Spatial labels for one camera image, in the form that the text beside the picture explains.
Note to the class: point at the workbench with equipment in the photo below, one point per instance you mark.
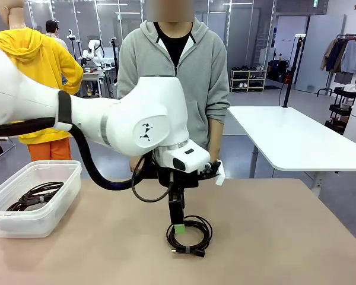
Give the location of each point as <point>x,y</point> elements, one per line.
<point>93,78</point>

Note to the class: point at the large white table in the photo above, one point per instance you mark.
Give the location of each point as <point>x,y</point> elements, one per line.
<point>299,133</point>

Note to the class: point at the tripod with white camera head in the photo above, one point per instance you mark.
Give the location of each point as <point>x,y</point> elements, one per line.
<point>71,37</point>

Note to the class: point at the black utility cart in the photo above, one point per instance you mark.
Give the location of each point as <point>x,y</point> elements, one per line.
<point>341,110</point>

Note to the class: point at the black bags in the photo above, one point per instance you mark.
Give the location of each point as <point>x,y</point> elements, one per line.
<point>277,71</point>

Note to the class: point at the yellow hoodie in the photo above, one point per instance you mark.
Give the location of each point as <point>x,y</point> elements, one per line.
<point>44,59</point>

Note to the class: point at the orange trousers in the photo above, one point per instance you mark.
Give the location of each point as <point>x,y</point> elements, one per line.
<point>52,150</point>

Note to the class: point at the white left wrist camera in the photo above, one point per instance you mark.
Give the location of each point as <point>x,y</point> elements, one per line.
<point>220,175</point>

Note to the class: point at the black tripod stand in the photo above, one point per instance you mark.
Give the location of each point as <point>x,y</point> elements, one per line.
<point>115,59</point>

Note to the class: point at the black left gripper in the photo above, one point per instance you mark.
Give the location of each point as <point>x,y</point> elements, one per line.
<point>178,181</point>

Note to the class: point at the person's left forearm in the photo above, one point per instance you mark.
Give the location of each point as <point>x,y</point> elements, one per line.
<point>216,133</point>

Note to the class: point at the person's right hand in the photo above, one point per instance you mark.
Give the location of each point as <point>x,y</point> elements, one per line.
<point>135,163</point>

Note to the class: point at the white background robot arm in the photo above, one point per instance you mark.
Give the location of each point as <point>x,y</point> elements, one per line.
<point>93,50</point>

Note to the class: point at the wooden shoe rack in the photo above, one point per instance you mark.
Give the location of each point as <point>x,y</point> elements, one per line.
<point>249,80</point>

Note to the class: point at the person's left hand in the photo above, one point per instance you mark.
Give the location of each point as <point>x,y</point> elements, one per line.
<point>215,155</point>

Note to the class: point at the person in grey hoodie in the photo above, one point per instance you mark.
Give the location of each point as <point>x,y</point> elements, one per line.
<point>201,74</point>

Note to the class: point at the clear plastic storage bin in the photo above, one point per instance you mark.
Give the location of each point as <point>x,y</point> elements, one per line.
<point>62,202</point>

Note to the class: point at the standing person with dark hair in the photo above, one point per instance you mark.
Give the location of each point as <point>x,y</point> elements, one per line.
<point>52,28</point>

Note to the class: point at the black pole with white top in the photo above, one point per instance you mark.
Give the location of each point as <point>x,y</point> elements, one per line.
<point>292,71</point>

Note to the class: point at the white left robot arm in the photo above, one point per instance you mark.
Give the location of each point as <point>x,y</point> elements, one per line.
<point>106,118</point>

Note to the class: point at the beige mannequin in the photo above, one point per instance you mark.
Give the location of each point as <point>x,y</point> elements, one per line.
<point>10,15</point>

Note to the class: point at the clothes rack with garments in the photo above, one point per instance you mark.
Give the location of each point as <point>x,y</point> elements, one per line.
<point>344,56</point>

